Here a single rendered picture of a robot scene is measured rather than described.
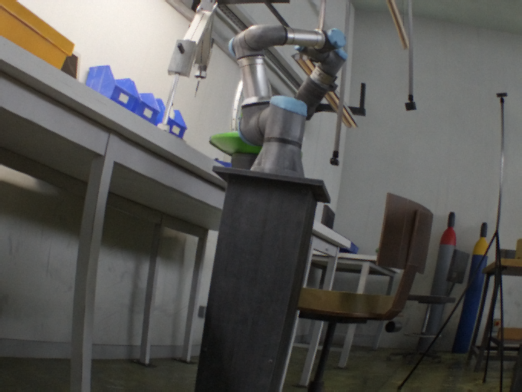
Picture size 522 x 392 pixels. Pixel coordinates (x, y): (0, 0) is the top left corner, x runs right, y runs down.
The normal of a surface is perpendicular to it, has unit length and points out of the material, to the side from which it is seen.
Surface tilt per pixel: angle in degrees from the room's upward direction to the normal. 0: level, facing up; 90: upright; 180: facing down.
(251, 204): 90
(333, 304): 90
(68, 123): 90
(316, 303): 90
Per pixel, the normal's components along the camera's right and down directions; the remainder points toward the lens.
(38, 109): 0.92, 0.11
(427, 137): -0.35, -0.20
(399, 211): 0.47, -0.05
